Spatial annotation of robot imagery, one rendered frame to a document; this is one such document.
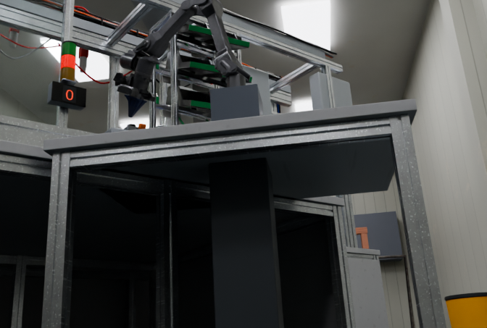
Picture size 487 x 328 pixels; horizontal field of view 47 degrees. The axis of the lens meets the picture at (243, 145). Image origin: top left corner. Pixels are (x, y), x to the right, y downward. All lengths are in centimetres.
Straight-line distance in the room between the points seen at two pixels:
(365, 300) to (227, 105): 191
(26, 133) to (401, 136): 97
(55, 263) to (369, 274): 225
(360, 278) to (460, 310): 206
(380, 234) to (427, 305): 961
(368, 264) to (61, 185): 225
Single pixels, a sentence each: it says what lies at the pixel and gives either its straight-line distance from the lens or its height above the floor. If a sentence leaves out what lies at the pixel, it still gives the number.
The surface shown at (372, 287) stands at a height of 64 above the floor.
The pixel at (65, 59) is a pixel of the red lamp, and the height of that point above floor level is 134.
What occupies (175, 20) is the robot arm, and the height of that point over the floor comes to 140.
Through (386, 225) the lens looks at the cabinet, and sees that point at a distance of 1089.
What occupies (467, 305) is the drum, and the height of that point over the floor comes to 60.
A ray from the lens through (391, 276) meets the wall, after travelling 1109.
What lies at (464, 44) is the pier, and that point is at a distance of 574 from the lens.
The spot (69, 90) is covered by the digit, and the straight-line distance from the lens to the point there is 202.
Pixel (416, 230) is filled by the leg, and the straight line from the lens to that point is 127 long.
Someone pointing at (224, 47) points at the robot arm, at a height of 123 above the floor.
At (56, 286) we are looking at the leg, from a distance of 138.
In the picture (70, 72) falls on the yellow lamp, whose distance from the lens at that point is 206.
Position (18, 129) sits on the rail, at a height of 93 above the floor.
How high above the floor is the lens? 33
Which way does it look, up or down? 20 degrees up
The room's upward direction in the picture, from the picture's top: 4 degrees counter-clockwise
